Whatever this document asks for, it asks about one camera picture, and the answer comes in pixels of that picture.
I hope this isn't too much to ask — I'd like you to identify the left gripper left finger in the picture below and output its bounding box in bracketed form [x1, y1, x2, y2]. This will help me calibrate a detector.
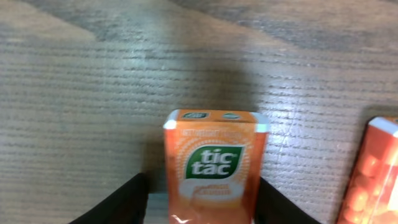
[68, 172, 150, 224]

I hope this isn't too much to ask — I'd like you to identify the orange candy box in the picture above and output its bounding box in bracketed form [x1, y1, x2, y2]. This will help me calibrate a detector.
[335, 116, 398, 224]
[162, 108, 271, 224]

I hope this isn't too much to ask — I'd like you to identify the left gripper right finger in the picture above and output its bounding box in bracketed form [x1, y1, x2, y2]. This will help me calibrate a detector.
[254, 177, 322, 224]

